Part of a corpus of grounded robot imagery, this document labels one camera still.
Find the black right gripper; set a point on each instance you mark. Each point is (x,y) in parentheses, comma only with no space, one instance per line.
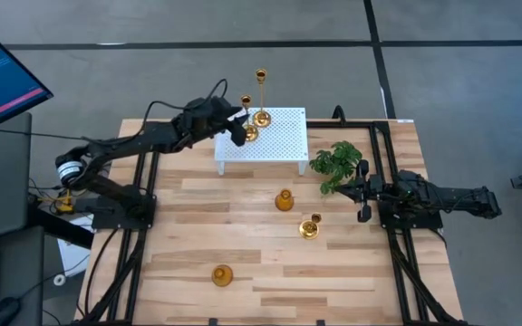
(370,190)

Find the short gold candlestick holder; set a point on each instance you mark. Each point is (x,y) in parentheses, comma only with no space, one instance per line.
(308,230)

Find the dark grey desk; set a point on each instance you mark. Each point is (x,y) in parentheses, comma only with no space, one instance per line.
(21,271)

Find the black desk support bar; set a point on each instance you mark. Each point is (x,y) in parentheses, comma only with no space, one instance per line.
(68,234)

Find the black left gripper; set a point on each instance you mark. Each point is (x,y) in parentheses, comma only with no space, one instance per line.
(215,115)

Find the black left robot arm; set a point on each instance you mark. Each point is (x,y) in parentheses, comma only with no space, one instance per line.
(120,145)

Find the white paper sheet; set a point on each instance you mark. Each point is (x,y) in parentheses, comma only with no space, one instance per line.
(73,258)

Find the green artificial plant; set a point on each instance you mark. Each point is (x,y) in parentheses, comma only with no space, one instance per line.
(338,163)

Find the black aluminium table frame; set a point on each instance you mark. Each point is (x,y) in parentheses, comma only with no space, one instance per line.
(356,123)

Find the amber glass candle holder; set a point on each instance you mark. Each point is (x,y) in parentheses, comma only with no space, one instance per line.
(284,200)
(222,276)

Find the medium gold candlestick holder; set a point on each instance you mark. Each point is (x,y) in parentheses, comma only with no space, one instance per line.
(252,133)

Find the white tape roll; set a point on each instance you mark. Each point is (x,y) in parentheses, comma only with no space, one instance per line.
(55,280)

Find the tall gold candlestick holder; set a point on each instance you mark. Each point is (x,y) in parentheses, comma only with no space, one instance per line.
(261,119)

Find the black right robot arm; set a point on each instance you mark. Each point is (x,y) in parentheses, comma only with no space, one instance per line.
(447,198)

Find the black computer mouse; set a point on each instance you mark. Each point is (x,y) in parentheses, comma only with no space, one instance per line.
(0,312)

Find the white perforated metal shelf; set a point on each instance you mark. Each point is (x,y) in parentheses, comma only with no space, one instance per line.
(279,140)

